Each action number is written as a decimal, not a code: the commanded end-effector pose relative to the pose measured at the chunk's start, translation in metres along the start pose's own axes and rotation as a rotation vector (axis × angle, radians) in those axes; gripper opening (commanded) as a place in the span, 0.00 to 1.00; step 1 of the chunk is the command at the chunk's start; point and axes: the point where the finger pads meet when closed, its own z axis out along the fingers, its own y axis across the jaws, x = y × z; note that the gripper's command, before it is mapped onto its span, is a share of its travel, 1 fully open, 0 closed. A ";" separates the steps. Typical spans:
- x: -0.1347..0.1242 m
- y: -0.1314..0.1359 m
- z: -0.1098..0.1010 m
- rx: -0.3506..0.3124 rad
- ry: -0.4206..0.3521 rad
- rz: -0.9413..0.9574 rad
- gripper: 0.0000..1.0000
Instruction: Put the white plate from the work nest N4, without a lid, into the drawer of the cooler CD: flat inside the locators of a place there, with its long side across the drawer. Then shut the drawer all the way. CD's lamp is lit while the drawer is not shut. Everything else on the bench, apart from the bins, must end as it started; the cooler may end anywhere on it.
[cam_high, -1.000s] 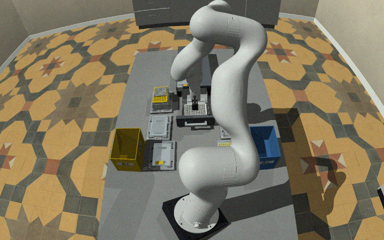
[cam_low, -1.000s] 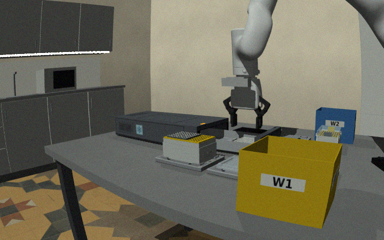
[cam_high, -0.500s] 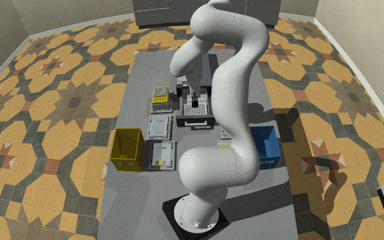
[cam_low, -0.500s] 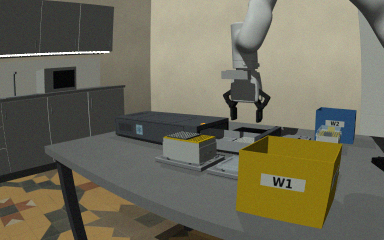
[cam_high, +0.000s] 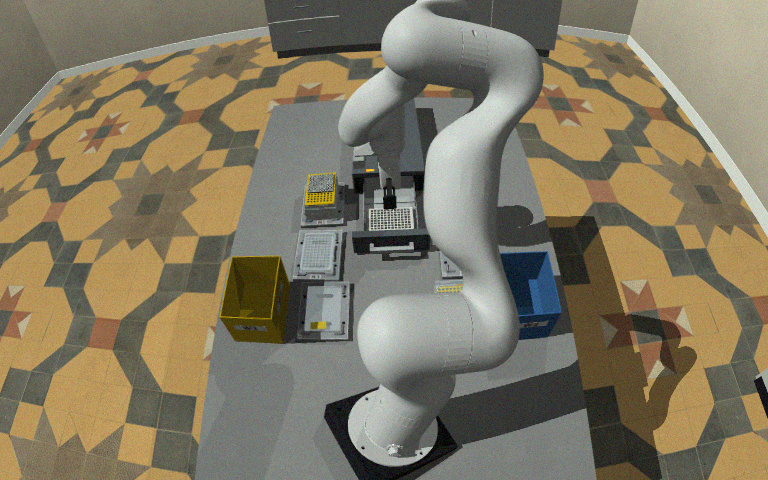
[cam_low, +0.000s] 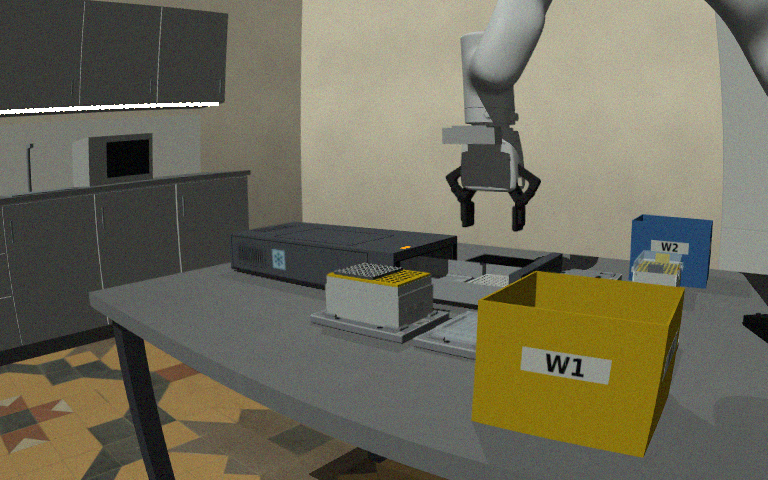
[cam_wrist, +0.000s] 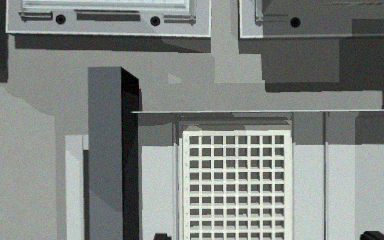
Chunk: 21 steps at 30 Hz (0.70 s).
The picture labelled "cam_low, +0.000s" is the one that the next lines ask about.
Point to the blue open-top bin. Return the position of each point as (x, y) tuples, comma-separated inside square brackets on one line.
[(694, 242)]

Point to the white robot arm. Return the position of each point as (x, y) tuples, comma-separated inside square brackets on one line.
[(511, 36)]

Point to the yellow open bin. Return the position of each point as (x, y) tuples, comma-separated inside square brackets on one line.
[(595, 381)]

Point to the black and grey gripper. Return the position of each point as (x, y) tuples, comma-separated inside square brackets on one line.
[(486, 168)]

